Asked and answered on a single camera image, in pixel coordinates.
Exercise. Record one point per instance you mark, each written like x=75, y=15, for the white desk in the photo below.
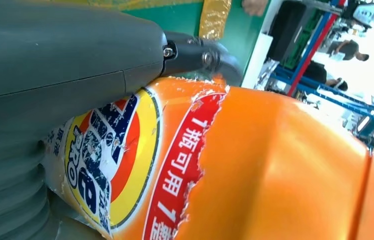
x=256, y=59

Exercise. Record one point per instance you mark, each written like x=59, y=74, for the blue metal rack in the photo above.
x=309, y=53

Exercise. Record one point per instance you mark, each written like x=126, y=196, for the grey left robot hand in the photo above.
x=58, y=49

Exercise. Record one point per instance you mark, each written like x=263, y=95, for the black carrying case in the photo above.
x=288, y=30

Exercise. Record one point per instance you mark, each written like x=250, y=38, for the yellow taped cardboard sheet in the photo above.
x=214, y=20

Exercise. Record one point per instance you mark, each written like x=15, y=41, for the green plastic crate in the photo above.
x=306, y=39

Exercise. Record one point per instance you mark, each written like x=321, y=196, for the person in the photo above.
x=347, y=49
x=318, y=73

